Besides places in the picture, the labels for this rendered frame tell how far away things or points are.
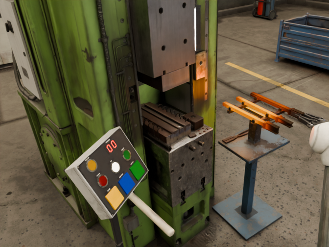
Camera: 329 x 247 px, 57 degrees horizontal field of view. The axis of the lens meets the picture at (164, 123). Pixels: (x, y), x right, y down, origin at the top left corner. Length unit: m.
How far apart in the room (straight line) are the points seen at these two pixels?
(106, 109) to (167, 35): 0.49
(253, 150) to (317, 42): 3.52
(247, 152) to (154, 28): 1.06
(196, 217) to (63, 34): 1.58
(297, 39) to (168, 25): 4.20
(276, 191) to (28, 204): 2.24
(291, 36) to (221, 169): 3.20
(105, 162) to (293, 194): 1.96
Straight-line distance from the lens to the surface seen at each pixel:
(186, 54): 1.69
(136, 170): 1.50
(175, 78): 1.67
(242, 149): 2.14
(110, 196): 1.38
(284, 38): 5.73
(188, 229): 2.37
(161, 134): 1.81
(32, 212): 3.01
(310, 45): 5.46
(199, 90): 2.06
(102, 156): 1.39
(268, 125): 1.91
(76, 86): 1.95
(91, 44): 1.51
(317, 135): 1.29
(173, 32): 1.60
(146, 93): 2.21
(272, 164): 3.23
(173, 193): 1.98
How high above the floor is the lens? 1.96
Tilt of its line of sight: 31 degrees down
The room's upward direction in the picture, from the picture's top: 4 degrees counter-clockwise
